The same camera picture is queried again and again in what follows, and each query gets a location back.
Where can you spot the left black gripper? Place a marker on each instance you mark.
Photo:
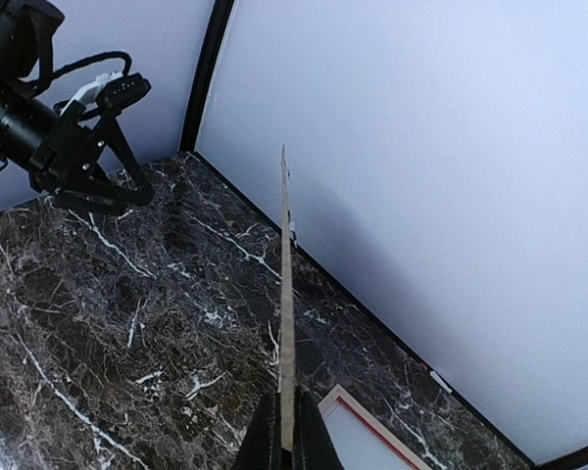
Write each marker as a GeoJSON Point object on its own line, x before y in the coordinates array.
{"type": "Point", "coordinates": [61, 157]}

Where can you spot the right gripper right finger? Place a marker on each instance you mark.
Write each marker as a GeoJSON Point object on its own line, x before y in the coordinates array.
{"type": "Point", "coordinates": [313, 448]}

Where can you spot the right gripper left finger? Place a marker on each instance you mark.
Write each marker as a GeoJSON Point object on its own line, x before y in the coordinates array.
{"type": "Point", "coordinates": [261, 446]}

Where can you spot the red wooden picture frame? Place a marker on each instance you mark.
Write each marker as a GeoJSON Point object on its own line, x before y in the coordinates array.
{"type": "Point", "coordinates": [338, 393]}

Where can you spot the brown backing board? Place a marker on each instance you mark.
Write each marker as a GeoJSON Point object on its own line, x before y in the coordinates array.
{"type": "Point", "coordinates": [287, 329]}

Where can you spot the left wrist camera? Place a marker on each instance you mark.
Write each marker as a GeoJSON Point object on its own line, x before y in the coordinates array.
{"type": "Point", "coordinates": [26, 37]}

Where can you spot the left black corner post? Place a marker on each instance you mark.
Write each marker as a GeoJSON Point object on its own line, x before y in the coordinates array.
{"type": "Point", "coordinates": [206, 65]}

